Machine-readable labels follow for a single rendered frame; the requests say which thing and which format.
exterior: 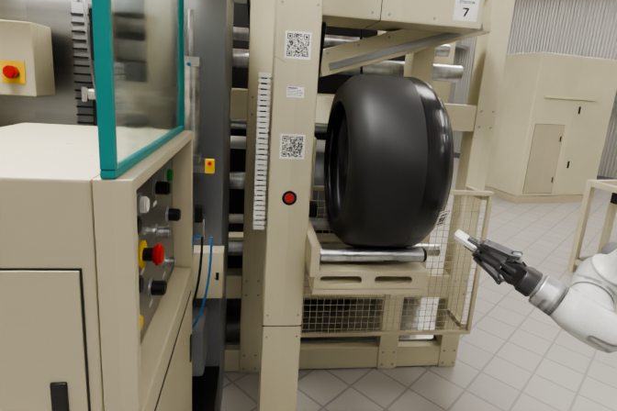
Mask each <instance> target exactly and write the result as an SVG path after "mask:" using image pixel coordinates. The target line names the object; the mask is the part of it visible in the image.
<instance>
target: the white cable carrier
mask: <svg viewBox="0 0 617 411"><path fill-rule="evenodd" d="M258 76H259V77H262V79H258V82H259V83H261V84H258V88H261V89H258V100H257V105H259V106H257V109H258V111H257V116H258V117H257V129H256V131H257V132H256V154H255V179H254V203H253V229H264V225H266V223H267V219H266V218H264V215H265V211H264V210H265V190H266V170H267V166H266V164H267V156H269V157H270V150H267V149H268V145H267V143H268V134H267V133H268V128H269V123H268V122H269V113H268V111H269V105H270V103H269V101H268V100H270V95H267V94H270V90H267V89H270V84H268V83H272V82H273V77H271V73H268V72H259V74H258ZM264 78H265V79H264ZM267 78H270V79H267Z"/></svg>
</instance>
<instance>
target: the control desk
mask: <svg viewBox="0 0 617 411"><path fill-rule="evenodd" d="M192 264H193V131H189V130H184V131H182V132H181V133H180V134H178V135H177V136H175V137H174V138H173V139H171V140H169V141H168V142H167V143H165V144H164V145H162V146H161V147H160V148H159V149H157V150H156V151H154V152H153V153H152V154H150V155H149V156H147V157H146V158H144V159H143V160H142V161H140V162H138V163H137V164H136V165H134V166H133V167H131V168H130V169H128V170H127V171H126V172H124V173H122V174H121V175H120V176H119V177H118V178H116V179H101V178H100V168H99V148H98V130H97V127H93V126H75V125H55V124H37V123H22V124H16V125H12V126H6V127H1V128H0V411H192V298H193V268H192Z"/></svg>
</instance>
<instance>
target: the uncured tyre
mask: <svg viewBox="0 0 617 411"><path fill-rule="evenodd" d="M453 172H454V138H453V131H452V126H451V121H450V118H449V115H448V112H447V110H446V107H445V105H444V103H443V101H442V99H441V98H440V97H439V95H438V94H436V92H435V91H434V90H433V88H432V87H431V86H430V85H429V84H428V83H426V82H424V81H423V80H420V79H417V78H415V77H406V76H393V75H379V74H366V73H363V74H359V75H355V76H352V77H351V78H350V79H349V80H348V81H346V82H345V83H344V84H343V85H341V86H340V87H339V88H338V90H337V92H336V94H335V96H334V98H333V101H332V104H331V111H330V115H329V121H328V126H327V134H326V141H325V152H324V194H325V205H326V212H327V218H328V221H329V225H330V227H331V231H332V232H333V233H334V234H335V235H336V236H337V237H338V238H339V239H340V240H341V241H342V242H343V243H344V244H345V245H349V246H352V247H368V248H407V247H411V246H414V245H417V244H419V243H421V242H422V241H423V240H424V239H425V238H426V237H427V236H428V235H429V234H430V233H431V232H432V231H433V230H434V228H433V226H434V224H435V222H436V219H437V217H438V216H439V213H441V212H443V211H444V210H445V208H446V205H447V202H448V198H449V194H450V191H451V186H452V180H453Z"/></svg>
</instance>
